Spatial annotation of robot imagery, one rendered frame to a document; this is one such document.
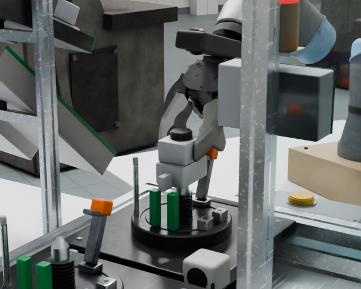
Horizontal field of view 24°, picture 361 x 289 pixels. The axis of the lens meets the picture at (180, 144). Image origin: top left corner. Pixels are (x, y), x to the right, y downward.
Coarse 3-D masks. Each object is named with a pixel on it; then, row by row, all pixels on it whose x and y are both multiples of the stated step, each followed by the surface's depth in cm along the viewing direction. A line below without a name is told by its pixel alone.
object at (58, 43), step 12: (0, 0) 111; (12, 0) 113; (24, 0) 114; (0, 12) 112; (12, 12) 113; (24, 12) 114; (12, 24) 118; (24, 24) 115; (60, 24) 120; (60, 36) 120; (72, 36) 122; (84, 36) 123; (72, 48) 126; (84, 48) 124
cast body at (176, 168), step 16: (176, 128) 112; (160, 144) 111; (176, 144) 109; (192, 144) 110; (160, 160) 112; (176, 160) 110; (192, 160) 111; (160, 176) 109; (176, 176) 110; (192, 176) 112
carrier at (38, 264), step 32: (0, 224) 93; (32, 256) 107; (64, 256) 92; (0, 288) 98; (32, 288) 91; (64, 288) 93; (96, 288) 92; (128, 288) 98; (160, 288) 98; (192, 288) 98
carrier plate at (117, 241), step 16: (128, 208) 124; (112, 224) 118; (128, 224) 118; (80, 240) 112; (112, 240) 112; (128, 240) 112; (112, 256) 108; (128, 256) 107; (144, 256) 107; (160, 256) 107; (176, 256) 107; (160, 272) 104; (176, 272) 103; (224, 288) 103
